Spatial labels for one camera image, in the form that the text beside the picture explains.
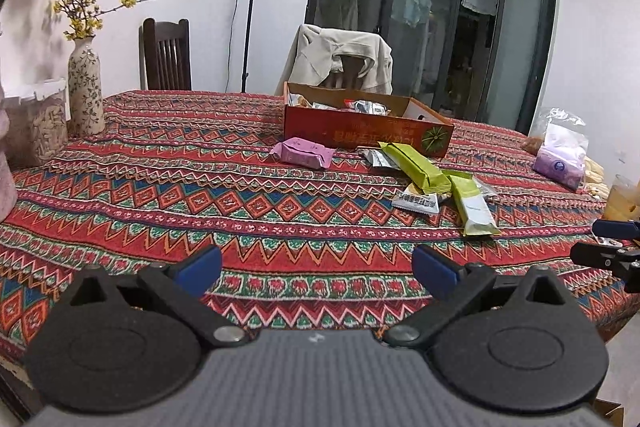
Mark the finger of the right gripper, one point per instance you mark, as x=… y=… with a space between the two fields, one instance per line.
x=626 y=230

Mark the pink snack packet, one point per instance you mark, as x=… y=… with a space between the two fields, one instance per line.
x=303 y=153

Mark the green snack bar packet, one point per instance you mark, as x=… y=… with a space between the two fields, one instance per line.
x=428 y=178

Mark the silver grey snack packet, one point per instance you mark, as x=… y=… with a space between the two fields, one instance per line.
x=377 y=159

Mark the purple tissue pack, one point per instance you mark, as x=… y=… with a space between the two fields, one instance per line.
x=561 y=156

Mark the white green snack packet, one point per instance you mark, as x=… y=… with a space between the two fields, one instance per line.
x=477 y=220

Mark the clear jar with snacks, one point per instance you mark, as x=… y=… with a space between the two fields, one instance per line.
x=37 y=122

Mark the dark wooden chair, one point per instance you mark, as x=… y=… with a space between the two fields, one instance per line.
x=166 y=55

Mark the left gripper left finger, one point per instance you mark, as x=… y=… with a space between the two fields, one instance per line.
x=177 y=290

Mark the yellow flower twigs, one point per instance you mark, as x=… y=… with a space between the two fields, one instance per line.
x=85 y=18

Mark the glass cup with drink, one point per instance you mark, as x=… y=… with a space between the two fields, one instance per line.
x=623 y=202

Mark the patterned red tablecloth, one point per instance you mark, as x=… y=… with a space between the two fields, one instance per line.
x=175 y=172

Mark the red cardboard snack box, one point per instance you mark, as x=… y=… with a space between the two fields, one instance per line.
x=343 y=118

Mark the tall pink textured vase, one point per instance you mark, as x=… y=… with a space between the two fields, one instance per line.
x=8 y=195

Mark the black framed glass door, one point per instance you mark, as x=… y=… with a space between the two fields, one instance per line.
x=479 y=60

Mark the beige jacket on chair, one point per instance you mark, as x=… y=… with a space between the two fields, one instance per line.
x=337 y=58

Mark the silver white snack packet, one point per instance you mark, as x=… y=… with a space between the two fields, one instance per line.
x=412 y=200

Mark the floral white slim vase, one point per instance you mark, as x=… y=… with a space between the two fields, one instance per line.
x=85 y=89

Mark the clear plastic bag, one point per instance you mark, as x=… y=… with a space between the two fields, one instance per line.
x=546 y=116

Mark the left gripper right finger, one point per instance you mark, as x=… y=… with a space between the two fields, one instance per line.
x=457 y=290

